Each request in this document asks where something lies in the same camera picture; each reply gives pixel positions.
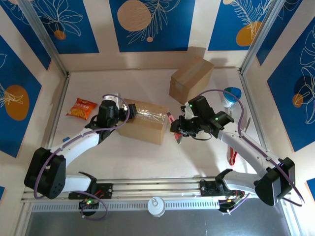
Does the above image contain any aluminium frame post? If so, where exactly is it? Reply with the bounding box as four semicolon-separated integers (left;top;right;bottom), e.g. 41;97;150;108
18;0;71;77
240;0;304;72

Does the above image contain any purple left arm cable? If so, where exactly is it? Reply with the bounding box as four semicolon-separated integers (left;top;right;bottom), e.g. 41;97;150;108
34;94;131;221

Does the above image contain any blue white plastic cup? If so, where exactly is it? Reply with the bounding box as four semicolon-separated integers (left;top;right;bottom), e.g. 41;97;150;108
222;87;242;109

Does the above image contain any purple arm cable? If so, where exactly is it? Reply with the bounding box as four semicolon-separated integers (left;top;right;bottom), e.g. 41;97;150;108
189;88;305;214
34;94;131;221

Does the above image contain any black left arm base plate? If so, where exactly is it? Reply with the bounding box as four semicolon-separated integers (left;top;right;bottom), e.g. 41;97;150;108
94;183;114;199

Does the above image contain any taped brown cardboard box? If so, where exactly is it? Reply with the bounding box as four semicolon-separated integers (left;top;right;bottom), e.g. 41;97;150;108
117;98;170;145
169;55;215;105

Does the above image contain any silver tin can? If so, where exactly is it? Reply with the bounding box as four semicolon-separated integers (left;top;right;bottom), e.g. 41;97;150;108
147;196;166;217

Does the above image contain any black right base controller board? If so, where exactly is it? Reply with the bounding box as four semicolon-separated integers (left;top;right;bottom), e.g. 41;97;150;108
218;194;247;216

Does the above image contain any pink utility knife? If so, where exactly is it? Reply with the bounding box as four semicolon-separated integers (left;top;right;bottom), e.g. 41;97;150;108
166;112;183;145

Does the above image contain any orange snack bag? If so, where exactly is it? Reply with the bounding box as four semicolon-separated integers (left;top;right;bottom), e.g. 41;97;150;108
65;97;98;120

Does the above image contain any blue floral wall poster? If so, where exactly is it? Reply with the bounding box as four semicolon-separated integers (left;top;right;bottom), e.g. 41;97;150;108
0;34;42;158
255;0;315;66
109;0;196;53
267;14;315;153
31;0;100;55
0;2;52;71
208;0;281;52

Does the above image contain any red handled tool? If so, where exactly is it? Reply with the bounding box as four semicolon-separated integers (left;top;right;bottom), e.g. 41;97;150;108
227;145;238;167

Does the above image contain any aluminium table side rail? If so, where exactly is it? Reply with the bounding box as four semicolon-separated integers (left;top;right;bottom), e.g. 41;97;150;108
238;68;278;177
36;71;72;182

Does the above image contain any slotted grey cable strip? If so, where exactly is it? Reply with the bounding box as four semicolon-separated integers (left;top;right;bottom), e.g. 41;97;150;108
31;198;221;212

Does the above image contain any black base controller board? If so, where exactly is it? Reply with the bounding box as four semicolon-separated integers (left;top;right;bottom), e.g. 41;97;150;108
218;194;247;216
78;195;101;217

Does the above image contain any black left base controller board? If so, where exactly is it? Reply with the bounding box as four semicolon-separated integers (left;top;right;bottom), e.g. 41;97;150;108
78;195;101;217

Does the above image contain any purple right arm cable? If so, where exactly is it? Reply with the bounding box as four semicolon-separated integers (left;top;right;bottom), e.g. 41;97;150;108
189;88;305;214

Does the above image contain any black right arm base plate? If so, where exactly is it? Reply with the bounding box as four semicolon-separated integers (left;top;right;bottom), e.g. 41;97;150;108
199;179;247;197

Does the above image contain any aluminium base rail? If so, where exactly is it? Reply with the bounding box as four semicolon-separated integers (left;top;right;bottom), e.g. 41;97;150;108
21;176;293;203

